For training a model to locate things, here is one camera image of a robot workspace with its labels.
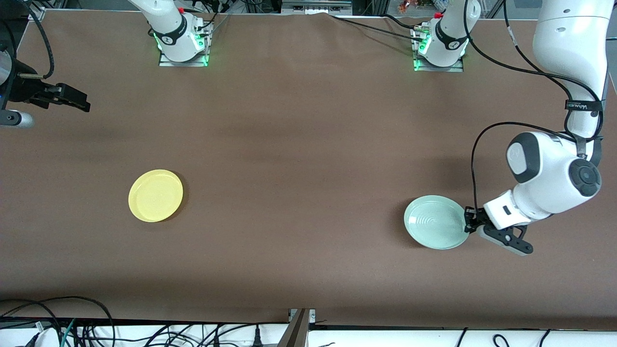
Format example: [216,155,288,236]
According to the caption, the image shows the pale green round plate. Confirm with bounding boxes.
[404,195,469,250]

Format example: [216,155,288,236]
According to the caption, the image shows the yellow round plate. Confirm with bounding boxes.
[128,169,184,223]

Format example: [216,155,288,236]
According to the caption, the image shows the white lower shelf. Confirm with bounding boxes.
[0,322,617,347]

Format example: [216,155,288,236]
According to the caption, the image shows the colourful small objects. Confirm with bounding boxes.
[398,0,446,13]

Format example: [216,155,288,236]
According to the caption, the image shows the white power strip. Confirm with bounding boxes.
[27,328,61,347]

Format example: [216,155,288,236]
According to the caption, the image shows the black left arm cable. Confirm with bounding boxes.
[463,0,605,213]

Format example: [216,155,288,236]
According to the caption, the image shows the black looping floor cable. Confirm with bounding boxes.
[0,296,116,347]

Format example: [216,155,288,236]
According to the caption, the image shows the black cable on table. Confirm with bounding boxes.
[383,13,417,29]
[330,13,425,41]

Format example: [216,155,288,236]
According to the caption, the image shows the grey aluminium profile post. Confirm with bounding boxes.
[277,308,316,347]

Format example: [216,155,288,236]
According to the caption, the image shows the green network cable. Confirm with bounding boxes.
[60,318,78,347]

